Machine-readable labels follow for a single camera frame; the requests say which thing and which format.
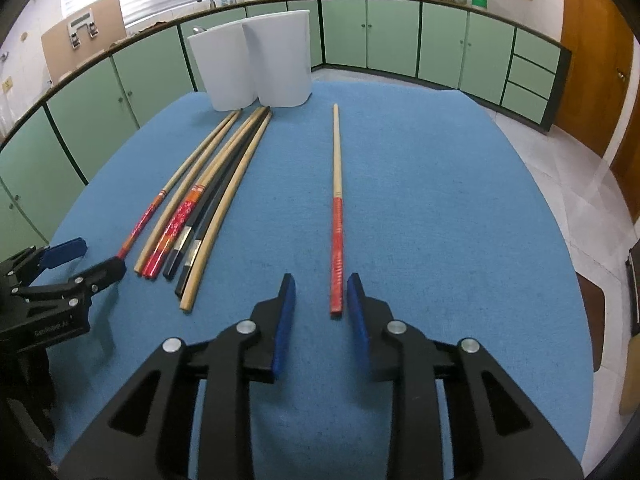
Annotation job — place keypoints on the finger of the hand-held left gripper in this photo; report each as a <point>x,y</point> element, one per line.
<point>107,272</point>
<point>62,252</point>

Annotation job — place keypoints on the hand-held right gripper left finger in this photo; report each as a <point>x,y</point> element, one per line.
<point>284,310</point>

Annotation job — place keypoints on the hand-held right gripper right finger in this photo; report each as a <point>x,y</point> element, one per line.
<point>356,310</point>

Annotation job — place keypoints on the black chopstick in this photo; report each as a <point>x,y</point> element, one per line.
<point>182,285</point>
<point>171,262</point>

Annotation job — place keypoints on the red patterned chopstick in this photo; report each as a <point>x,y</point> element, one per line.
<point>172,227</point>

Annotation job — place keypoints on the plain wooden chopstick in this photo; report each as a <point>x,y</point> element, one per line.
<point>167,210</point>
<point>192,290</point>

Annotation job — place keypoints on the white double utensil holder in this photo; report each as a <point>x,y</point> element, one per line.
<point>230,70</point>

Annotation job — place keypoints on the blue table mat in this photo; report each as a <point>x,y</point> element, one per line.
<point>425,210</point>

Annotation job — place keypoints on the brown cardboard board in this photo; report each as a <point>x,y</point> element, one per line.
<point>107,15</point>

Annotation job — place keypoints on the green lower kitchen cabinets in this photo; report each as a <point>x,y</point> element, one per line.
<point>440,45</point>

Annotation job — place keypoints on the clear glass cups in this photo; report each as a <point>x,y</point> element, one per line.
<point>227,0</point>

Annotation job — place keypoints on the plain wooden door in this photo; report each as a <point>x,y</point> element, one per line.
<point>630,135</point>

